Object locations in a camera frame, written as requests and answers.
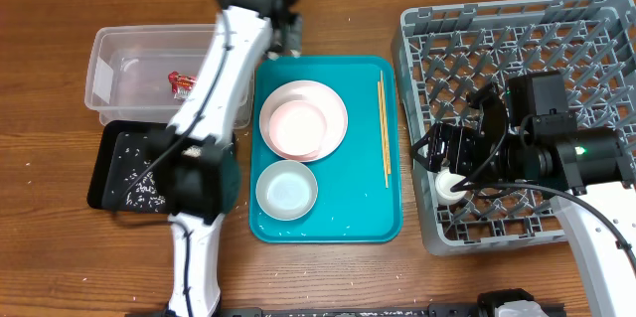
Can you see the spilled rice pile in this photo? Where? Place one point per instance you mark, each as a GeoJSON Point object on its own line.
{"type": "Point", "coordinates": [143, 197]}

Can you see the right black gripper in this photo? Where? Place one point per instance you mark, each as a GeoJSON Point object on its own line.
{"type": "Point", "coordinates": [460, 135]}

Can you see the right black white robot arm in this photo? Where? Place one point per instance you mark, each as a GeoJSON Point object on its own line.
{"type": "Point", "coordinates": [585, 175]}

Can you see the white cup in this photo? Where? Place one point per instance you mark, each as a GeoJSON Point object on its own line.
{"type": "Point", "coordinates": [443, 183]}

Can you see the wooden chopstick right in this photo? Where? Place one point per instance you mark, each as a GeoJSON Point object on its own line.
{"type": "Point", "coordinates": [386, 121]}

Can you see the teal plastic serving tray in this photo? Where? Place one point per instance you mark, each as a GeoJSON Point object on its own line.
{"type": "Point", "coordinates": [353, 204]}

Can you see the pink plate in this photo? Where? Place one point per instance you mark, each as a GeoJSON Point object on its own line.
{"type": "Point", "coordinates": [322, 96]}

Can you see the red snack wrapper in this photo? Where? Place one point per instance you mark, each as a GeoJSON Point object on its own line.
{"type": "Point", "coordinates": [181, 85]}

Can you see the grey bowl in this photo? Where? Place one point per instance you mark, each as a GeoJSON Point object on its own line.
{"type": "Point", "coordinates": [286, 190]}

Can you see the black plastic tray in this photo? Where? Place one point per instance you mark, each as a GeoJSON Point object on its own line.
{"type": "Point", "coordinates": [119, 173]}

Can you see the pink small bowl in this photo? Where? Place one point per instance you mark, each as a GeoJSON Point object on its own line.
{"type": "Point", "coordinates": [297, 128]}

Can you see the clear plastic bin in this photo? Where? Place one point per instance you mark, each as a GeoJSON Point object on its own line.
{"type": "Point", "coordinates": [128, 69]}

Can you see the wooden chopstick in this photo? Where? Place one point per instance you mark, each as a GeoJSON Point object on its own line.
{"type": "Point", "coordinates": [386, 121]}
{"type": "Point", "coordinates": [382, 133]}

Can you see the grey dishwasher rack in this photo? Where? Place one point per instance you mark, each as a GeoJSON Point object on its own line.
{"type": "Point", "coordinates": [442, 53]}

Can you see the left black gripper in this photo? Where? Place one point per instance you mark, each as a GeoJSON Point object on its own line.
{"type": "Point", "coordinates": [294, 36]}

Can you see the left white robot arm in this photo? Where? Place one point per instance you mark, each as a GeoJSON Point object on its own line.
{"type": "Point", "coordinates": [242, 36]}

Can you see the wooden chopstick left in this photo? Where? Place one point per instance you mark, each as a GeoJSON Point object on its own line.
{"type": "Point", "coordinates": [382, 133]}

